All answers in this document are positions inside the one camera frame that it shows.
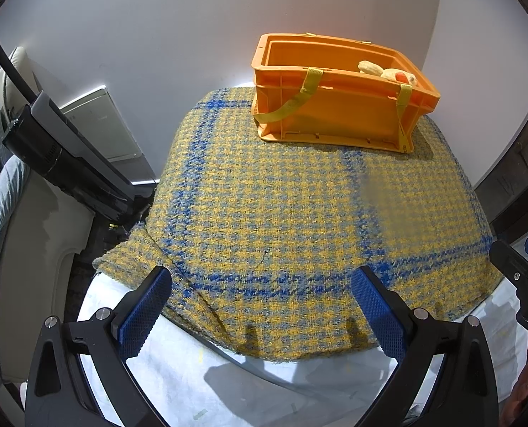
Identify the yellow duck plush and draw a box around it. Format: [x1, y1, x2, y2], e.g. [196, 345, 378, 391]
[357, 60, 420, 86]

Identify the white wall panel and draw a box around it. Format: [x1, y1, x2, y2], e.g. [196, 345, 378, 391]
[61, 82, 160, 185]

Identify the dark wooden furniture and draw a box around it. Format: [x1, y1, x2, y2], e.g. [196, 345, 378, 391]
[473, 98, 528, 241]

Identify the yellow and blue plaid blanket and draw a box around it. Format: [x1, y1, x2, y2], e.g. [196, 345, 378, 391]
[92, 85, 505, 363]

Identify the orange plastic crate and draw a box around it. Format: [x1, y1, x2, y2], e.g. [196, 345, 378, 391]
[251, 32, 441, 154]

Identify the person's right hand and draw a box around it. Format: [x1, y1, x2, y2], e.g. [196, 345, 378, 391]
[502, 340, 528, 427]

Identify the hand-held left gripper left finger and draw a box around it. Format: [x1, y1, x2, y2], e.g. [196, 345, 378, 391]
[23, 265, 173, 427]

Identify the white sheet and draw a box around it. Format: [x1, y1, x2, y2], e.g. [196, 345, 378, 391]
[21, 271, 528, 427]

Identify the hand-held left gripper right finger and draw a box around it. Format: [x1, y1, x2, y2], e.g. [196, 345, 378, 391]
[351, 265, 500, 427]

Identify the beige chair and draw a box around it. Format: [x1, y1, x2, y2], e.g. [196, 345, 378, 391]
[0, 47, 95, 383]

